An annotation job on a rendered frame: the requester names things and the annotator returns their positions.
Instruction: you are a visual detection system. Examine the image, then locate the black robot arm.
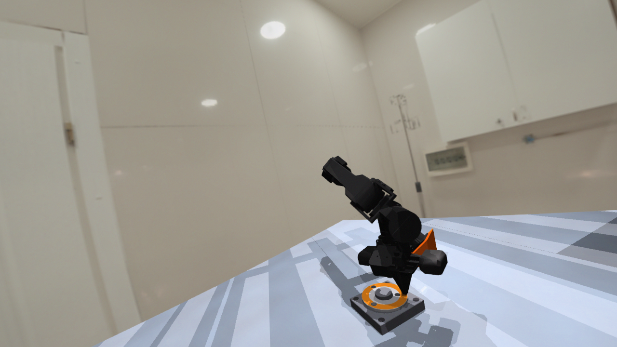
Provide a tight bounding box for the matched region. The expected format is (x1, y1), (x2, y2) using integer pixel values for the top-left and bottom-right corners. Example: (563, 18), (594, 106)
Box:
(322, 156), (428, 278)

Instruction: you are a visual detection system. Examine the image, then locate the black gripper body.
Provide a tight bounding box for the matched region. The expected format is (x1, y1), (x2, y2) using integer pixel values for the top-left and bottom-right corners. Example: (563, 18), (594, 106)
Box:
(358, 231), (448, 275)

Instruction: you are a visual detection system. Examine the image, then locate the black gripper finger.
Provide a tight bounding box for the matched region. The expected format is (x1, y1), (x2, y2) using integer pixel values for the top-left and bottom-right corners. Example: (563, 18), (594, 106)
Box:
(399, 264), (419, 295)
(393, 273), (404, 294)

